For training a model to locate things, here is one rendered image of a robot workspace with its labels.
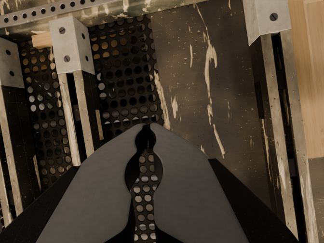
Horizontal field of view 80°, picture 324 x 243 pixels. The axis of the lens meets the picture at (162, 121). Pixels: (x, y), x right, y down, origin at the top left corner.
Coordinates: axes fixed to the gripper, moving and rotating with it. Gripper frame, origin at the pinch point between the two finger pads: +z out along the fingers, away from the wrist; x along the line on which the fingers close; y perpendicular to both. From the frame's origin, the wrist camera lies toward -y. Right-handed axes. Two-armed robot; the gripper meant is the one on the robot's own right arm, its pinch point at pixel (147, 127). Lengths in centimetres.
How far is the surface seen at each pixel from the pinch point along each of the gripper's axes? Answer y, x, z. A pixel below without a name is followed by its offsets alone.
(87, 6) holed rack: -7.6, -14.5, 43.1
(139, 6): -7.0, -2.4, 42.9
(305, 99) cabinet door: 12.6, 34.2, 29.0
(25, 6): -8, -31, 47
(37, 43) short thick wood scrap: 0, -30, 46
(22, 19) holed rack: -5, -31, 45
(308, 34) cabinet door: 0, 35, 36
